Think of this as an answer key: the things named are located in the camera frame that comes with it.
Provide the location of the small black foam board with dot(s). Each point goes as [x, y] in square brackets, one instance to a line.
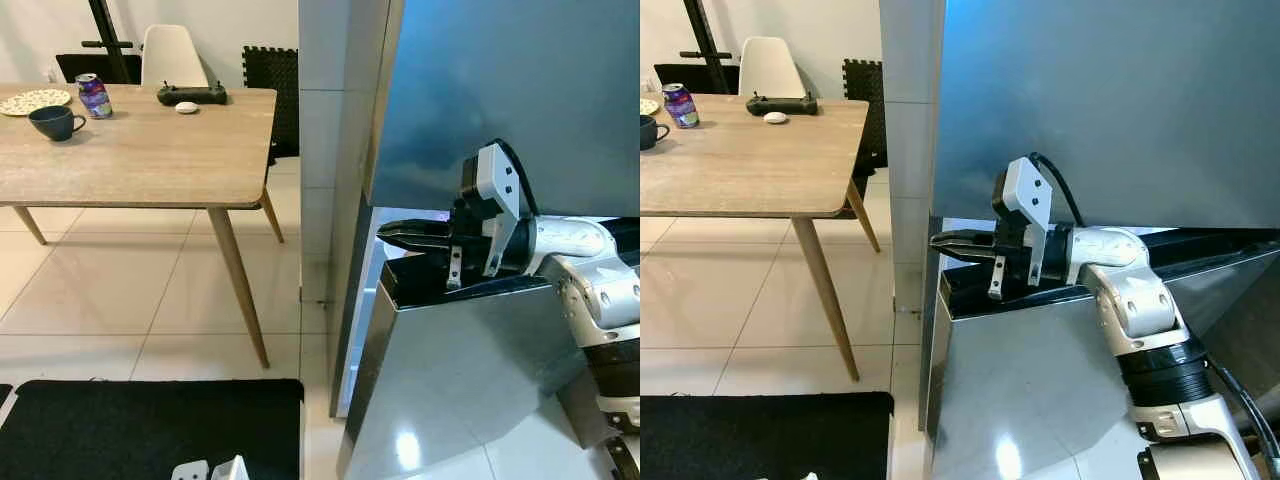
[672, 78]
[75, 68]

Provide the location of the dark blue mug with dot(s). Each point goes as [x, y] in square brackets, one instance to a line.
[55, 123]
[650, 132]

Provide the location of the large black foam mat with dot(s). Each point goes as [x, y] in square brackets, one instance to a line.
[862, 90]
[272, 70]

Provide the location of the purple soda can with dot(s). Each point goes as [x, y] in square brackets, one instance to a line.
[680, 105]
[94, 97]

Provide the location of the patterned round plate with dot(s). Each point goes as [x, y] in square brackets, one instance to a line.
[35, 101]
[648, 106]

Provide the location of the black handheld controller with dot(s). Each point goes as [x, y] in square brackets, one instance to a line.
[780, 105]
[190, 95]

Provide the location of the wooden table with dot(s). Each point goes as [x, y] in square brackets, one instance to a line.
[130, 160]
[740, 160]

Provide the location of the small white oval case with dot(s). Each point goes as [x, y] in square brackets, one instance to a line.
[187, 108]
[775, 118]

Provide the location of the white plastic chair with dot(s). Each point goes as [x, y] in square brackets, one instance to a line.
[172, 55]
[768, 65]

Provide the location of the black stand pole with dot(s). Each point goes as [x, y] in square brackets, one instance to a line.
[108, 40]
[706, 45]

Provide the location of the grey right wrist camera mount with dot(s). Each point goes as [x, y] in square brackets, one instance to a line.
[497, 185]
[1028, 195]

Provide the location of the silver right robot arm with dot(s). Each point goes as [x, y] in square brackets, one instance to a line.
[600, 290]
[1140, 300]

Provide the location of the black floor mat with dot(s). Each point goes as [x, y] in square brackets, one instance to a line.
[750, 440]
[100, 430]

